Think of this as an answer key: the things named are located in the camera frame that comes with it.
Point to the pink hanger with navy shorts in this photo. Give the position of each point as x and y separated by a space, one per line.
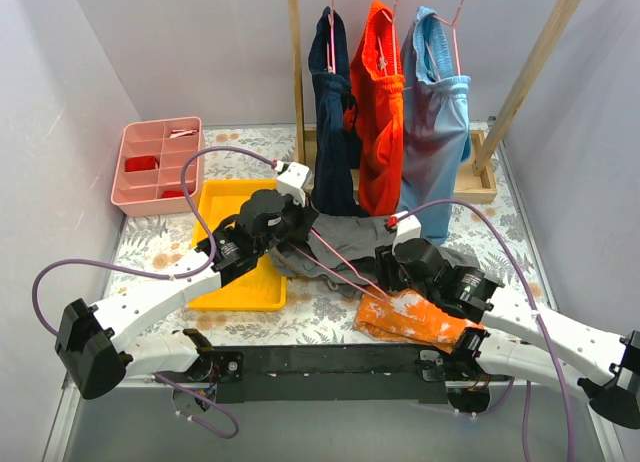
331 55

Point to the pink hanger with red shorts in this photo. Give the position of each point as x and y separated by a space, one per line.
393 87

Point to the red folded cloth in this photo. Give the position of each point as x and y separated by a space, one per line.
141 163

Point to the white red cloth back compartment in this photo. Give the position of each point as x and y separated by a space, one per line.
178 133

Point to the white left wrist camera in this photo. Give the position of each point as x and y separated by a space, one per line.
292 179

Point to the wooden clothes rack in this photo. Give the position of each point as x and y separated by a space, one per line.
475 181

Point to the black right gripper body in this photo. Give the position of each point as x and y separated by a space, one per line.
383 266

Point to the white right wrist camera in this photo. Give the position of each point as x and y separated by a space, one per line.
404 227

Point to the floral table mat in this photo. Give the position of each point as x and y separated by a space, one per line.
314 314

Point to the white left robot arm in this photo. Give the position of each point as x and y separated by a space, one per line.
101 344

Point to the grey shorts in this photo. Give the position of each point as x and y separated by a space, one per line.
353 237

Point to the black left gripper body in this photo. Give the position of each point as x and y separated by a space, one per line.
304 222

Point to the pink divided organizer box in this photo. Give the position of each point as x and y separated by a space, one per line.
138 194

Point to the light blue shorts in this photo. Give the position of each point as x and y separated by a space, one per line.
437 137

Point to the red cloth front compartment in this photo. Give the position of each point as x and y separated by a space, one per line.
171 194

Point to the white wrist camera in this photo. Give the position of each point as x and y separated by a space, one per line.
292 179
404 227

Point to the yellow plastic tray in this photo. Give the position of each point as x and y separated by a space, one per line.
262 289

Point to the orange white folded shorts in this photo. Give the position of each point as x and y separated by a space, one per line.
409 318

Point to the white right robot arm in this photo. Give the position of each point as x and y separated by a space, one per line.
510 337

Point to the pink wire hanger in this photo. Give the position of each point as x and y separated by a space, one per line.
357 274

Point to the navy blue shorts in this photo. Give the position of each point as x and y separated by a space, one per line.
338 145

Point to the pink hanger with blue shorts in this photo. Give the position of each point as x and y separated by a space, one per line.
453 25

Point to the red orange shorts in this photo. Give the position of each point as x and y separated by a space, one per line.
380 122

